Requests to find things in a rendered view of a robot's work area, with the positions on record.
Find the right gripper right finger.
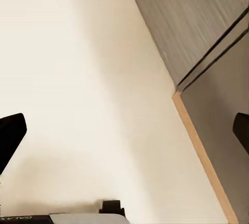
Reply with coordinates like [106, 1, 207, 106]
[232, 113, 249, 155]

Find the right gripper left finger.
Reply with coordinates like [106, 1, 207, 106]
[0, 113, 27, 175]

